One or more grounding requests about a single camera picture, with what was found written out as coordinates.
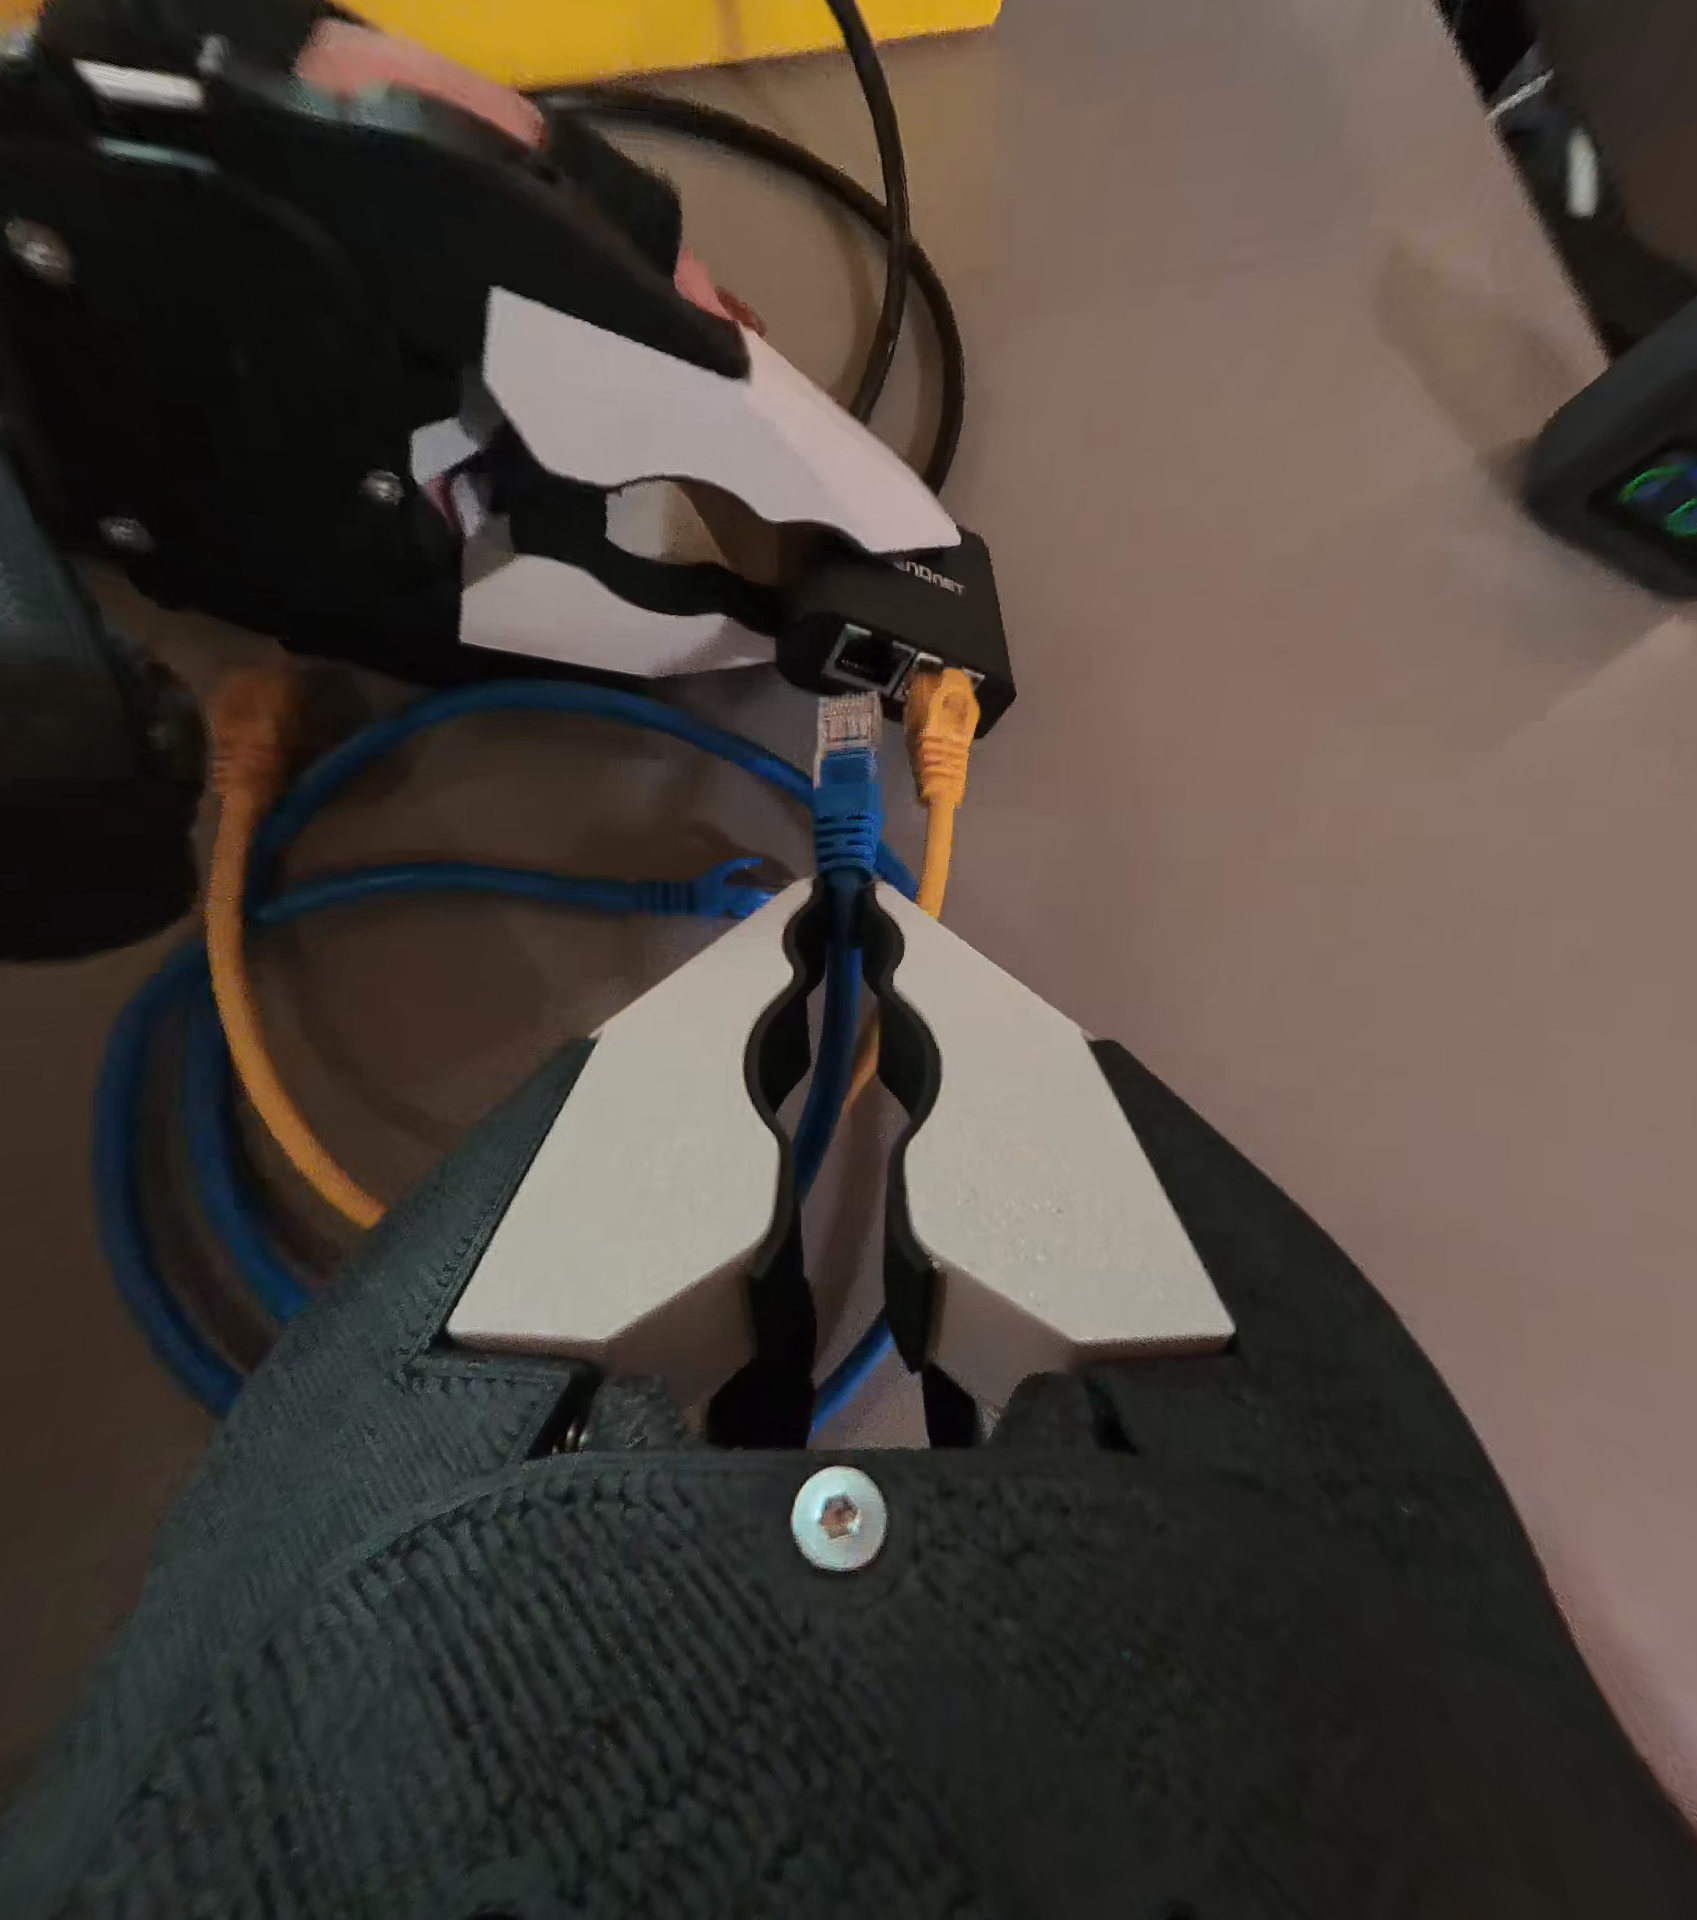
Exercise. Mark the black ethernet adapter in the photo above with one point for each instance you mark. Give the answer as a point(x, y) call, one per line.
point(939, 601)

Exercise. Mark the grey device with green display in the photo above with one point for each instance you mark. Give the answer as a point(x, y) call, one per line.
point(1687, 435)

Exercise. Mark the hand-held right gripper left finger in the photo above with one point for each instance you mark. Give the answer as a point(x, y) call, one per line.
point(640, 1170)

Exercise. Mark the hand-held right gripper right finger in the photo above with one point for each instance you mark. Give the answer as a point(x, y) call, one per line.
point(1059, 1201)

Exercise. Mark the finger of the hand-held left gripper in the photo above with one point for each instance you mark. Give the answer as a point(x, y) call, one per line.
point(564, 630)
point(700, 421)

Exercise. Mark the large yellow plastic bin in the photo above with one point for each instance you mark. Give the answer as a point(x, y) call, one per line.
point(640, 30)

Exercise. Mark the dark blurred object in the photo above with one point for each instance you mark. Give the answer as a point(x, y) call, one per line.
point(1687, 120)

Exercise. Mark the person's left hand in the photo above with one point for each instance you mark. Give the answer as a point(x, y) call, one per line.
point(412, 75)

